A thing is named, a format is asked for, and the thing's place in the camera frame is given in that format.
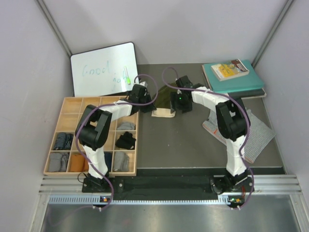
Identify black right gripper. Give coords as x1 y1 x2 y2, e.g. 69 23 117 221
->
170 92 192 114

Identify green sports bra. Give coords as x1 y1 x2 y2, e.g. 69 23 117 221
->
152 86 177 118

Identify light grey underwear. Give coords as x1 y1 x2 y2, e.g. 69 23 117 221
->
117 122 136 131

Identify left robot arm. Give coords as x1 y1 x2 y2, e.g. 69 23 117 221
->
75 82 155 193

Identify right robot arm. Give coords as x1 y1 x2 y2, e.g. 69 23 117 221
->
170 76 250 191

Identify green whiteboard marker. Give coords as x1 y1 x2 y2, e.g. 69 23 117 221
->
124 66 131 85

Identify white whiteboard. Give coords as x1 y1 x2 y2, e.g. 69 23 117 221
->
70 42 138 97

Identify black rolled garment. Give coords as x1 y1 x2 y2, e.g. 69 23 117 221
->
115 131 136 150

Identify yellow paperback book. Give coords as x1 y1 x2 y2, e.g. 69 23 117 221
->
211 59 250 81

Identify grey rolled garment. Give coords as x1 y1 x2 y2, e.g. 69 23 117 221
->
113 151 129 172

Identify navy rolled garment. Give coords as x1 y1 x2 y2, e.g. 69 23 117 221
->
104 152 112 171

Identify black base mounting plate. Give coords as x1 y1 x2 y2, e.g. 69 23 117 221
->
82 169 253 201

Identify grey striped boxer shorts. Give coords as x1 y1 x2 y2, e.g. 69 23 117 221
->
202 109 275 163

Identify dark blue rolled socks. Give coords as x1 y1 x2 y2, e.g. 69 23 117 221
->
53 132 73 150

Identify orange rolled garment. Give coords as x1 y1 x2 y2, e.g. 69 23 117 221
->
69 153 89 172

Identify wooden compartment tray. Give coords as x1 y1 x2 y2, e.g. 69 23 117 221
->
43 96 140 177

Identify grey rolled socks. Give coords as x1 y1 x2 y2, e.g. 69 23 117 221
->
48 153 69 172

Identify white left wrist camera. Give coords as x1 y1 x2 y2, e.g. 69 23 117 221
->
139 81 147 87

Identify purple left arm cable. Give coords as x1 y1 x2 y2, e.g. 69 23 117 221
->
75 73 159 211

